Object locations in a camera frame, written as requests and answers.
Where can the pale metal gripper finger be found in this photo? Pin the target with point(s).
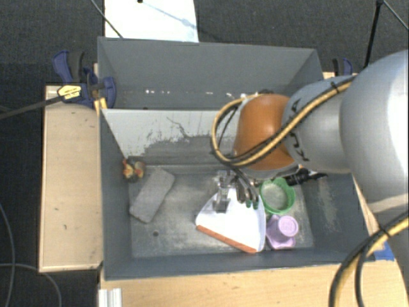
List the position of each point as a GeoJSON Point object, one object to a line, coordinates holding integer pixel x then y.
{"type": "Point", "coordinates": [218, 203]}
{"type": "Point", "coordinates": [226, 200]}

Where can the grey metal bin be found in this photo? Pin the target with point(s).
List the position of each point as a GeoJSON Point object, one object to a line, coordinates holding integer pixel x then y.
{"type": "Point", "coordinates": [179, 229]}

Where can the lilac plastic cup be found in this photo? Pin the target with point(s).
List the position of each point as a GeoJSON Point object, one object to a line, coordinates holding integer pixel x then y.
{"type": "Point", "coordinates": [282, 232]}

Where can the grey sponge block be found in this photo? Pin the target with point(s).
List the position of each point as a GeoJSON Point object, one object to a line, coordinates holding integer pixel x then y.
{"type": "Point", "coordinates": [151, 195]}

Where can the red yellow black toy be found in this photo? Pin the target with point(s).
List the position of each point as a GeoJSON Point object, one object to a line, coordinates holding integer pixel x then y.
{"type": "Point", "coordinates": [133, 170]}

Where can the pale wood flat board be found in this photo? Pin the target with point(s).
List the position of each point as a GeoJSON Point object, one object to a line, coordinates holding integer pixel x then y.
{"type": "Point", "coordinates": [72, 184]}

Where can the black cylinder on white bracket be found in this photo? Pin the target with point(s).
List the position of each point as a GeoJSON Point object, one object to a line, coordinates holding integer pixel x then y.
{"type": "Point", "coordinates": [300, 177]}

